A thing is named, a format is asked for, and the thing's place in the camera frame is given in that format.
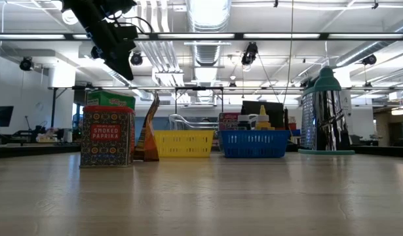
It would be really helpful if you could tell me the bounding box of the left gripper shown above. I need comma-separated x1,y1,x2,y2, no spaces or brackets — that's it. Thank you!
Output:
87,24,137,82

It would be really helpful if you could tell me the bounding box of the small green cereal box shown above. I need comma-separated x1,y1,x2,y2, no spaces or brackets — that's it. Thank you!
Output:
86,90,136,111

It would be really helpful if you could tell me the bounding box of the red-lidded smoked paprika tin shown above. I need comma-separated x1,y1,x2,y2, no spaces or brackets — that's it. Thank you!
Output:
79,105,136,169

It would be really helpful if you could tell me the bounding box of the brown triangular snack packet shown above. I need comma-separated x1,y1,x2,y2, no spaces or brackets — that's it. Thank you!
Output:
134,93,161,162

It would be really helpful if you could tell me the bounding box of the Raisin Bran cereal box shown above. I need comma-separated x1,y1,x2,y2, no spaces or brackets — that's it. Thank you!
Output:
218,112,241,131

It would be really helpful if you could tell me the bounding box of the yellow squeeze bottle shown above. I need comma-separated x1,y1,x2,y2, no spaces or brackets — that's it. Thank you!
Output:
255,104,271,130

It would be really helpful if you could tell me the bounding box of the blue plastic basket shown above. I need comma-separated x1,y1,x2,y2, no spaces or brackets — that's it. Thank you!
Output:
220,129,291,159

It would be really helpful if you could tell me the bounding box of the black ceiling spotlight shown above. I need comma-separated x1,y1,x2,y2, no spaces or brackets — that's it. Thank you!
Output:
240,41,259,66
130,51,144,66
18,56,34,72
361,54,378,66

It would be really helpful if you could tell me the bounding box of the blue steel column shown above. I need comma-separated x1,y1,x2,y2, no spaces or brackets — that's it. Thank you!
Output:
50,87,58,137

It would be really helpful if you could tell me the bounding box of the clear plastic bin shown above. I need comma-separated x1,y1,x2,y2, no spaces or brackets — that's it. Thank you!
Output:
168,113,259,131

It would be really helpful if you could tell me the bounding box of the yellow plastic basket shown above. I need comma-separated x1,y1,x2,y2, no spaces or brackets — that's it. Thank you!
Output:
153,129,216,159

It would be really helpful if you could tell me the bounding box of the black monitor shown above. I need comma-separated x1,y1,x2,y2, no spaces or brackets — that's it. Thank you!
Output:
242,100,284,130

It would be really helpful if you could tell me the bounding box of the teal box grater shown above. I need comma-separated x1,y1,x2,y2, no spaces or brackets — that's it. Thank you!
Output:
298,66,356,155

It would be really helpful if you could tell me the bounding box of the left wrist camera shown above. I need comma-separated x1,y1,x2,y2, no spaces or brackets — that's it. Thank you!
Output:
115,24,139,42

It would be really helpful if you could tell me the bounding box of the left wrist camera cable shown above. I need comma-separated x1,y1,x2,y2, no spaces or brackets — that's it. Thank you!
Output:
122,14,155,34

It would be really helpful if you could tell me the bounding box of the silver ventilation duct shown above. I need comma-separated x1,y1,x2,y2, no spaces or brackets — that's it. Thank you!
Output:
186,0,233,68

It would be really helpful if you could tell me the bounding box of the black wall screen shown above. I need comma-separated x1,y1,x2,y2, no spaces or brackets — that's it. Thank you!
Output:
0,105,14,128

